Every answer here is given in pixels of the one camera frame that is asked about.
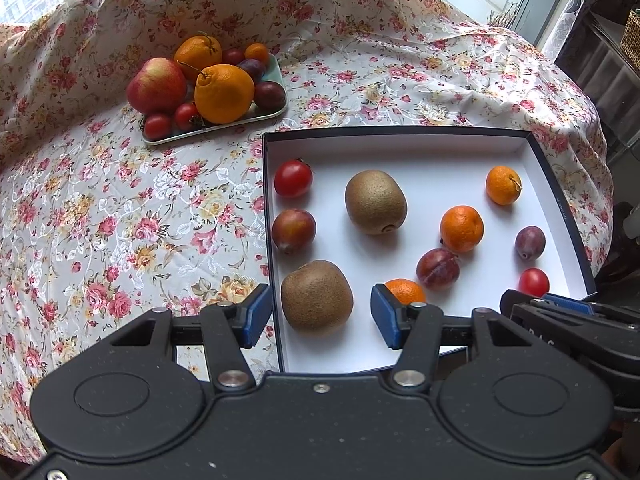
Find brown kiwi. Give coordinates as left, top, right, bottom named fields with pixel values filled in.
left=280, top=260, right=354, bottom=333
left=345, top=170, right=408, bottom=236

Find small tangerine with stem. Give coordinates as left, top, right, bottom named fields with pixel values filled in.
left=486, top=165, right=523, bottom=206
left=440, top=205, right=485, bottom=254

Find red yellow apple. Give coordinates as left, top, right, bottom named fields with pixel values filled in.
left=126, top=57, right=188, bottom=116

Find pale green plate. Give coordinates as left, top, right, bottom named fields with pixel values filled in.
left=140, top=52, right=290, bottom=147

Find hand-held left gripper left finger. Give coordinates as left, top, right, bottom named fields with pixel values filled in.
left=109, top=283, right=273, bottom=393

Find dark purple plum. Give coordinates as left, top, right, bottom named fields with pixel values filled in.
left=515, top=226, right=546, bottom=262
left=237, top=58, right=266, bottom=83
left=254, top=81, right=287, bottom=111

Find patterned grey curtain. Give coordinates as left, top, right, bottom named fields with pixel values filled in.
left=542, top=0, right=608, bottom=63

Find white box with dark rim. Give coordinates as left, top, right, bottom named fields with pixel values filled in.
left=261, top=126, right=598, bottom=375

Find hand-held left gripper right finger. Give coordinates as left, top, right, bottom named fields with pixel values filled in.
left=370, top=283, right=533, bottom=391

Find dry plant sprigs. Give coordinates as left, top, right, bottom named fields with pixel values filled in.
left=486, top=4, right=522, bottom=28

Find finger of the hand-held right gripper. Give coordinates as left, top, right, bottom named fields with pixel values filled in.
left=500, top=289, right=640, bottom=328

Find large orange with stem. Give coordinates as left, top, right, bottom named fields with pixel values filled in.
left=194, top=64, right=256, bottom=125

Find reddish plum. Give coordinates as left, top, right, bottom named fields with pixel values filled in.
left=416, top=247, right=461, bottom=292

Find floral tablecloth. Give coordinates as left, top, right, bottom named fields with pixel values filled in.
left=0, top=0, right=616, bottom=466

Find wicker basket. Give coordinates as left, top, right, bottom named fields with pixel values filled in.
left=620, top=8, right=640, bottom=68

